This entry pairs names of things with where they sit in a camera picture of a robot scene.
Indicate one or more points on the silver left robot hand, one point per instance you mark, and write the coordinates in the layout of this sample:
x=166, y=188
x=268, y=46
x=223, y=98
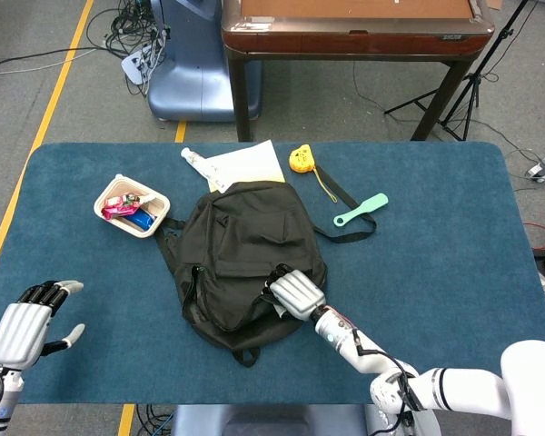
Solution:
x=20, y=333

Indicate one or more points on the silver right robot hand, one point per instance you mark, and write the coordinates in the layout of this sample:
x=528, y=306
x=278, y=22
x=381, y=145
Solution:
x=297, y=295

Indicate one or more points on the black fabric backpack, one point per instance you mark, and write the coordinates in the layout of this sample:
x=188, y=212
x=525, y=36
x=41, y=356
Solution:
x=245, y=236

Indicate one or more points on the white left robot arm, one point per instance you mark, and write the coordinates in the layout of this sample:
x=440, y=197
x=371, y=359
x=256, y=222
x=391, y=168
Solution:
x=0, y=399

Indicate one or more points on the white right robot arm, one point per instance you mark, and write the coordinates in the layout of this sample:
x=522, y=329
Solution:
x=458, y=386

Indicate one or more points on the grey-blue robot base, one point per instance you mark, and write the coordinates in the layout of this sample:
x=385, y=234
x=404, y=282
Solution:
x=254, y=420

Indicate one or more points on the yellow tape measure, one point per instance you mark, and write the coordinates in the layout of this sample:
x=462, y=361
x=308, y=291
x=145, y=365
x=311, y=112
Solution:
x=301, y=160

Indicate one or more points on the white paper booklet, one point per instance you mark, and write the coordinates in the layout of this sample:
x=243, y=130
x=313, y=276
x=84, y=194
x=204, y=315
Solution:
x=250, y=163

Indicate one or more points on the blue carpet table cover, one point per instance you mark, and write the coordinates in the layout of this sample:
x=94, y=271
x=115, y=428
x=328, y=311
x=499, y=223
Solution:
x=436, y=254

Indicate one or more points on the pink snack packet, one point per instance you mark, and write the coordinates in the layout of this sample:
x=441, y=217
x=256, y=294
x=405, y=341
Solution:
x=120, y=210

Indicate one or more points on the blue snack packet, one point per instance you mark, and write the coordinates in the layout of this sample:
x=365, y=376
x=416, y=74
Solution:
x=141, y=220

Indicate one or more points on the small colourful candy wrapper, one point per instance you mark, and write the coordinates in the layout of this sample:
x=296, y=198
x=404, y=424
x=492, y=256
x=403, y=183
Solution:
x=129, y=198

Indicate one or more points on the white plastic tube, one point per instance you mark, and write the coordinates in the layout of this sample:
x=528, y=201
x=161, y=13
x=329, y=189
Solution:
x=192, y=156

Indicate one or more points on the small white sachet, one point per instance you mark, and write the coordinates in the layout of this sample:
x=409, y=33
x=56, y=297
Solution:
x=150, y=198

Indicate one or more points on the white rectangular food tray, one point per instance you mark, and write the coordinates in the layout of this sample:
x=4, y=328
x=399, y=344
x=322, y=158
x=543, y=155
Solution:
x=117, y=184

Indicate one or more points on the brown mahjong table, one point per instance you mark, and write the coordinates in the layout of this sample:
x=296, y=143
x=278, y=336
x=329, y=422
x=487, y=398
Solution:
x=345, y=43

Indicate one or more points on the black tripod stand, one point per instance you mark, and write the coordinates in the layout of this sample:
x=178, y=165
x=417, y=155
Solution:
x=470, y=91

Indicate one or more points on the blue-grey machine pedestal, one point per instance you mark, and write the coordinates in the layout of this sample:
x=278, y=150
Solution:
x=191, y=77

